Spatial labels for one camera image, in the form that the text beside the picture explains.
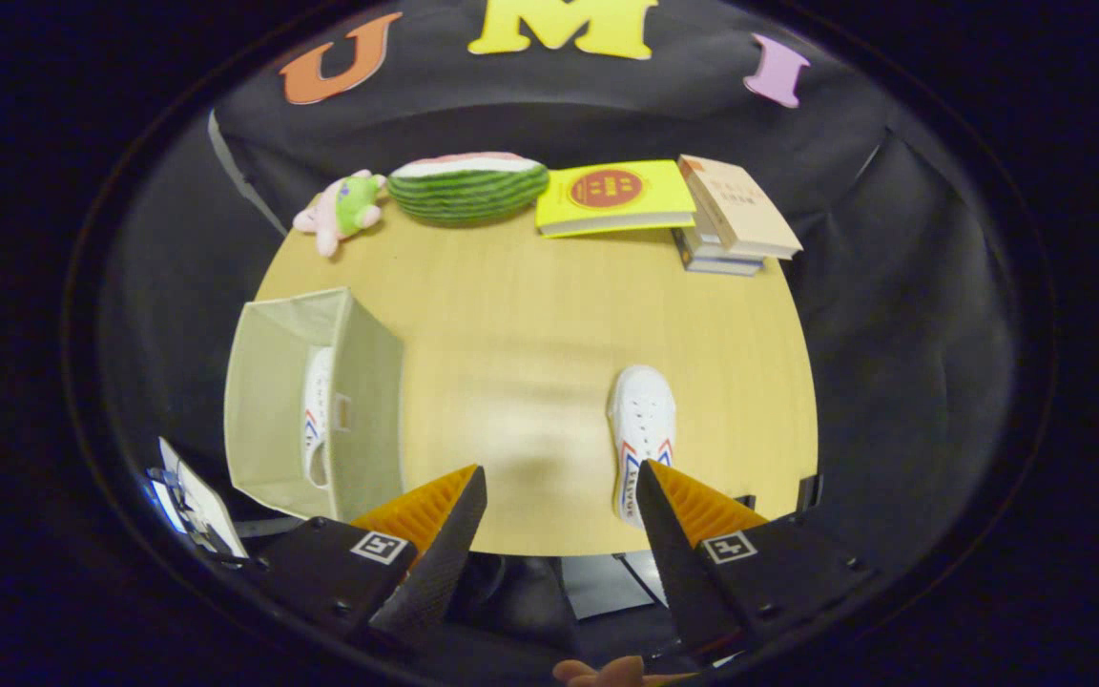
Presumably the tan book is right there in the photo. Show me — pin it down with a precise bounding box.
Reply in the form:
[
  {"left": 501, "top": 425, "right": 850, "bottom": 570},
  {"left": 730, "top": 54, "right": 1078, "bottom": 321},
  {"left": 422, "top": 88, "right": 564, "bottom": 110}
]
[{"left": 676, "top": 155, "right": 803, "bottom": 260}]

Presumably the beige fabric storage box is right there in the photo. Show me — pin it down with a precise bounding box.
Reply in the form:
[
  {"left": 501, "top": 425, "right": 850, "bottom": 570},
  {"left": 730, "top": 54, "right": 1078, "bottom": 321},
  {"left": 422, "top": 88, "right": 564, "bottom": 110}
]
[{"left": 223, "top": 287, "right": 405, "bottom": 525}]

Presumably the dark cover book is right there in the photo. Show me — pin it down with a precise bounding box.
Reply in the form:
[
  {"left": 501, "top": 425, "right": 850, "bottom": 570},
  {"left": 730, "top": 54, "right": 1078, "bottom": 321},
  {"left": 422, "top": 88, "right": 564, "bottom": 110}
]
[{"left": 672, "top": 227, "right": 763, "bottom": 278}]

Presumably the yellow book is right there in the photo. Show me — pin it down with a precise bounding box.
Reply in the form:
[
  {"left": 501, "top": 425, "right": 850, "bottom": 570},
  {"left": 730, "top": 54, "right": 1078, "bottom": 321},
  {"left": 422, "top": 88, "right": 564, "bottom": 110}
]
[{"left": 535, "top": 159, "right": 698, "bottom": 239}]

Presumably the grey cover book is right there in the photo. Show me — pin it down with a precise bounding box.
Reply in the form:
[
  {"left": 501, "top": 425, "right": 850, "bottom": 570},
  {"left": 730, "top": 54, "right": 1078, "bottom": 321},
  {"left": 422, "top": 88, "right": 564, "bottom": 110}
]
[{"left": 691, "top": 215, "right": 766, "bottom": 261}]

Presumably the white paper sheet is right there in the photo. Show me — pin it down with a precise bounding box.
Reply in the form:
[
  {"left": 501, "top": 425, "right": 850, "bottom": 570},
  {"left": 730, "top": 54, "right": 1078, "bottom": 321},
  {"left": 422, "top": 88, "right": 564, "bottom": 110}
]
[{"left": 147, "top": 437, "right": 251, "bottom": 564}]

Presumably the pink and green plush toy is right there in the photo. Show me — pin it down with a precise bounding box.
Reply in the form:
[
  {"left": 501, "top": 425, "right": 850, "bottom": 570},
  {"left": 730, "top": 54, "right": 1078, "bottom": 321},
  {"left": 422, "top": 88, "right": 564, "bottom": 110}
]
[{"left": 292, "top": 170, "right": 388, "bottom": 259}]

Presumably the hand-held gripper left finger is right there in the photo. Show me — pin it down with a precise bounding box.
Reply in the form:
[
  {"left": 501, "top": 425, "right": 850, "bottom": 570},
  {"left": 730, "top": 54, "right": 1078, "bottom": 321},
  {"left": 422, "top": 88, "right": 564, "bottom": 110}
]
[{"left": 254, "top": 464, "right": 490, "bottom": 650}]

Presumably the white shoe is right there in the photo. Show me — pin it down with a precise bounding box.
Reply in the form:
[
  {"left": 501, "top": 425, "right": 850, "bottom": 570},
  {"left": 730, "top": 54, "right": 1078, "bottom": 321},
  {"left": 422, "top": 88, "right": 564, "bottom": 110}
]
[
  {"left": 607, "top": 364, "right": 677, "bottom": 531},
  {"left": 301, "top": 346, "right": 335, "bottom": 490}
]

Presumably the watermelon slice plush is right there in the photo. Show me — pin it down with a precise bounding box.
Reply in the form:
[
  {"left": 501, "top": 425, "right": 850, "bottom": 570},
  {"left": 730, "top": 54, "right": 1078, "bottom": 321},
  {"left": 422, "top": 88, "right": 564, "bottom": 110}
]
[{"left": 387, "top": 152, "right": 550, "bottom": 227}]

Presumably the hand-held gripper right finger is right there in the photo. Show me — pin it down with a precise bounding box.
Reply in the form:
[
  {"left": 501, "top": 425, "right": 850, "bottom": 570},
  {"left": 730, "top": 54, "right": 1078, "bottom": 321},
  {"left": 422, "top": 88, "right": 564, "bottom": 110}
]
[{"left": 634, "top": 459, "right": 882, "bottom": 661}]

